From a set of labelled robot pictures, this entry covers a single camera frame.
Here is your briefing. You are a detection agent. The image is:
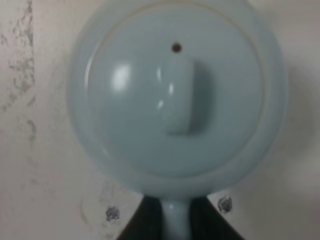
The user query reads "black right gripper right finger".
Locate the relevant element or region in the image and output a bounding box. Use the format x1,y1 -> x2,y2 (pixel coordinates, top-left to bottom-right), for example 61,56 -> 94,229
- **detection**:
187,197 -> 244,240

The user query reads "light blue porcelain teapot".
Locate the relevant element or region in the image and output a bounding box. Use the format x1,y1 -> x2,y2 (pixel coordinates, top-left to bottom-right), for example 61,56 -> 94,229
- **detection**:
66,0 -> 288,240

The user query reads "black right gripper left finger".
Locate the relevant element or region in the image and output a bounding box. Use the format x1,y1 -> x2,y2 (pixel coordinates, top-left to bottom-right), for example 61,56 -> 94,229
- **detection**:
117,196 -> 163,240

